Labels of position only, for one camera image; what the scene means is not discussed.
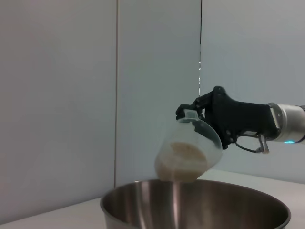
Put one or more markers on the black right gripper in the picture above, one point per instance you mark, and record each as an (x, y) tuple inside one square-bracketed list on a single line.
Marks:
[(238, 117)]

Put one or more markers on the clear plastic measuring cup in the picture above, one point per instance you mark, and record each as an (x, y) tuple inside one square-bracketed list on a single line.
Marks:
[(181, 136)]

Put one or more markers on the white rice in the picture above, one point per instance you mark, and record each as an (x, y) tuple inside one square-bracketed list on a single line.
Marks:
[(178, 164)]

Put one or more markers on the stainless steel mixing bowl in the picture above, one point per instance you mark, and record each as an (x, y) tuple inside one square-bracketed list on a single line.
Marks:
[(190, 207)]

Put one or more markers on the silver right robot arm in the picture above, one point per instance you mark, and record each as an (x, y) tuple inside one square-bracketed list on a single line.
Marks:
[(290, 121)]

